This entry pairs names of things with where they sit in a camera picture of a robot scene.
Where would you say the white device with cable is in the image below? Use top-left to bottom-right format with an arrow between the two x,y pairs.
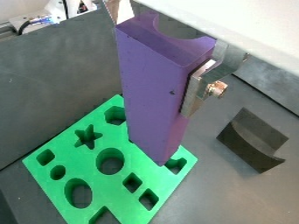
0,0 -> 97,39

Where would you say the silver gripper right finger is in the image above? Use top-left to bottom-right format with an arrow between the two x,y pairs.
180,39 -> 248,117

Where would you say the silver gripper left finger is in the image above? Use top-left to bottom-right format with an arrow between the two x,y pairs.
103,0 -> 134,25

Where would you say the purple arch block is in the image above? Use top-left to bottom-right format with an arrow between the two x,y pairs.
115,11 -> 214,165

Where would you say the black arch block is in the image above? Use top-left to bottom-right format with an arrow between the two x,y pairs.
217,108 -> 288,173

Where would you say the green shape sorter board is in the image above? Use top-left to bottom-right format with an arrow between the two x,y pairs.
22,95 -> 197,224

